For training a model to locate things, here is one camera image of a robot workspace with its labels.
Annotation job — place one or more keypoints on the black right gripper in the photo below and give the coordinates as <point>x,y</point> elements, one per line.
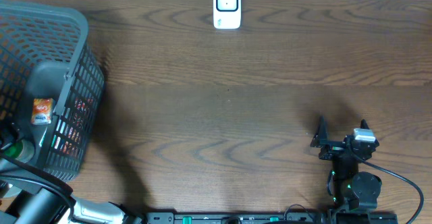
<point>321,135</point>

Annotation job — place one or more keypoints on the red Top candy bar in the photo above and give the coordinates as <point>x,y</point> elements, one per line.
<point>69,139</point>

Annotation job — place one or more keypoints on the orange juice carton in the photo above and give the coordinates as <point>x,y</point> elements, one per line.
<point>42,111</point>

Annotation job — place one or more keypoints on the green lidded jar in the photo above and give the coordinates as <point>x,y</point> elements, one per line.
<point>23,151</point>

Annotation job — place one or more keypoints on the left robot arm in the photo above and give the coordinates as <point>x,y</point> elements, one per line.
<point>46,199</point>

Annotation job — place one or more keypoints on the white barcode scanner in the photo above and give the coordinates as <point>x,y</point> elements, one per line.
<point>227,14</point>

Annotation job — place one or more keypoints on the grey plastic basket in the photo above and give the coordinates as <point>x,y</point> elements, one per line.
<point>45,55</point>

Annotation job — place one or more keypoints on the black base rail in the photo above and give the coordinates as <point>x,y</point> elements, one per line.
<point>271,218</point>

